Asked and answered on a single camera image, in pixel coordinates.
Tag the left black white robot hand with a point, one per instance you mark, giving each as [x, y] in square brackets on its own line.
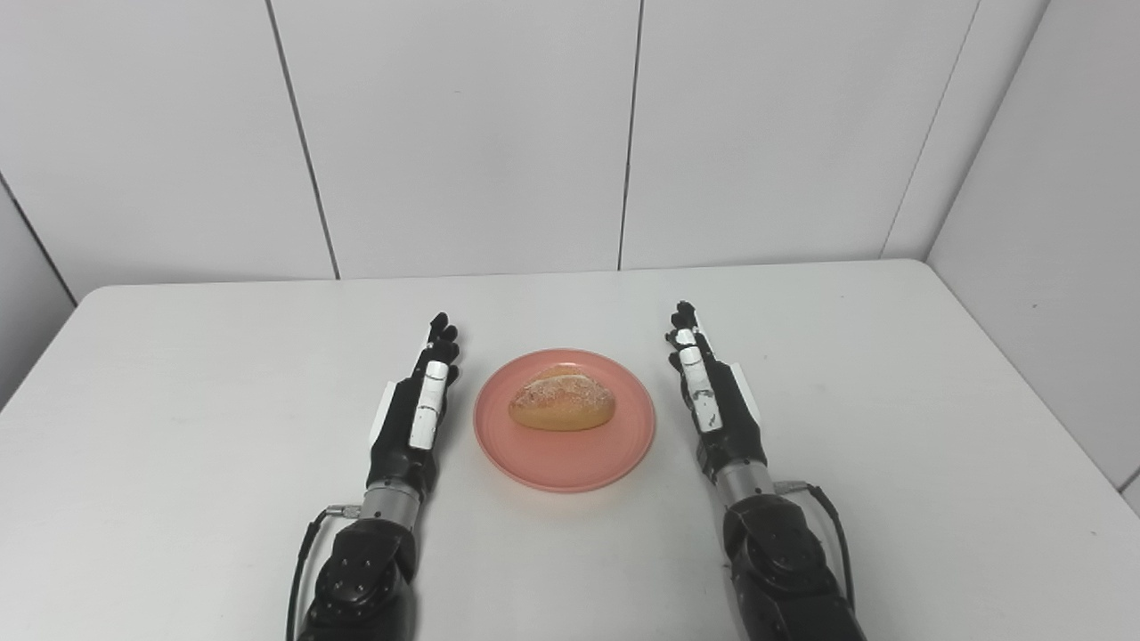
[405, 454]

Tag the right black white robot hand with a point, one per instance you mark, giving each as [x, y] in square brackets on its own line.
[730, 427]

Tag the pink round plate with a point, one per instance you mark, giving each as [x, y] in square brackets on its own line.
[570, 463]

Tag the golden bread roll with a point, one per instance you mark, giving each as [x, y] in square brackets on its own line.
[561, 401]

